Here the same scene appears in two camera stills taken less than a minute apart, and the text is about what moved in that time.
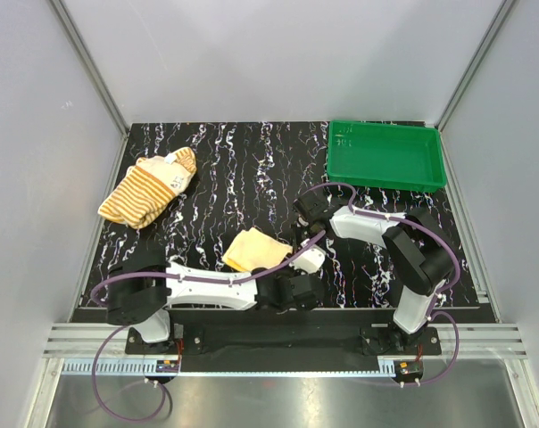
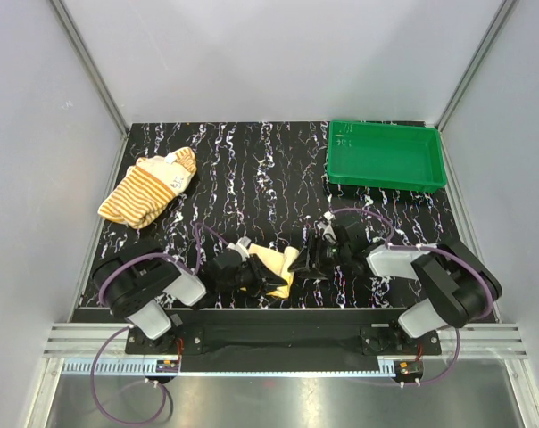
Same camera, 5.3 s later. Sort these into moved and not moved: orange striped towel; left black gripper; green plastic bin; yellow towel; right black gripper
Moved: right black gripper; yellow towel; left black gripper
Not moved: green plastic bin; orange striped towel
